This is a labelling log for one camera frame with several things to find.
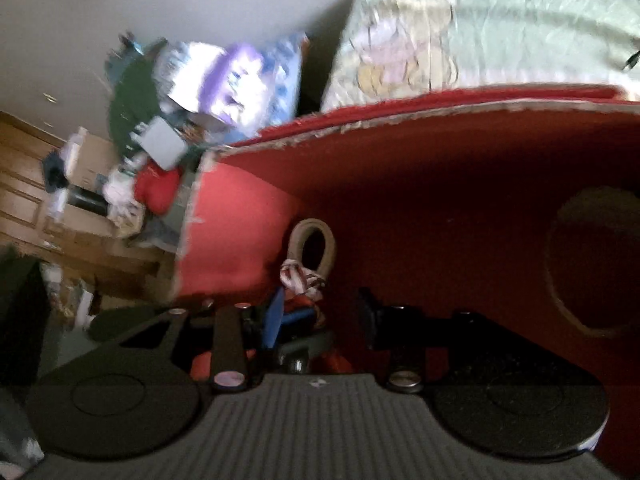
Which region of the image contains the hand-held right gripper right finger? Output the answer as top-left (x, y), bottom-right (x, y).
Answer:
top-left (355, 286), bottom-right (506, 393)

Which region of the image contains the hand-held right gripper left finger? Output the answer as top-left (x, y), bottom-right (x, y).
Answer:
top-left (117, 289), bottom-right (287, 392)

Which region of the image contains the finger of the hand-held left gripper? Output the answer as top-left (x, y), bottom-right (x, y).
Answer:
top-left (87, 306), bottom-right (171, 346)

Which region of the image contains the red white striped cloth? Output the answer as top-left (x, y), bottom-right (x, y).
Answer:
top-left (280, 259), bottom-right (327, 307)

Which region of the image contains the small beige tape roll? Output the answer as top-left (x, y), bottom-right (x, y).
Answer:
top-left (288, 218), bottom-right (337, 282)

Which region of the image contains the red cardboard box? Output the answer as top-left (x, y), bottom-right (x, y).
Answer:
top-left (172, 86), bottom-right (640, 468)

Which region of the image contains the dark object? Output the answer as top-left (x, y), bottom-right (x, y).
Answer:
top-left (0, 244), bottom-right (52, 392)

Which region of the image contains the black cylinder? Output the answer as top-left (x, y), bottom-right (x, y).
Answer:
top-left (64, 185), bottom-right (109, 217)

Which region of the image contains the brown cardboard box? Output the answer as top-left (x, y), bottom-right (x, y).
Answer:
top-left (64, 129), bottom-right (122, 222)

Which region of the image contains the grey square box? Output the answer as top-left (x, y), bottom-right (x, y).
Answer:
top-left (139, 116), bottom-right (187, 169)

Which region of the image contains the dark green cap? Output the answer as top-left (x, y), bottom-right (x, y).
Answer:
top-left (106, 51), bottom-right (167, 162)

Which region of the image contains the blue patterned packet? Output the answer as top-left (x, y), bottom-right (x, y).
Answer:
top-left (259, 31), bottom-right (311, 132)

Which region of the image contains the purple tissue packet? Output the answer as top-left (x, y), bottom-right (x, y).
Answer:
top-left (199, 42), bottom-right (267, 127)

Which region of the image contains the large brown tape roll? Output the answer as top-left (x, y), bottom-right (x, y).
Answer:
top-left (545, 186), bottom-right (640, 339)

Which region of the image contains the white printed bag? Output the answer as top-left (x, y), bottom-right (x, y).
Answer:
top-left (154, 41), bottom-right (227, 112)

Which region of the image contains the light green printed bedsheet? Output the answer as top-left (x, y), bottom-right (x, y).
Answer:
top-left (320, 0), bottom-right (640, 112)

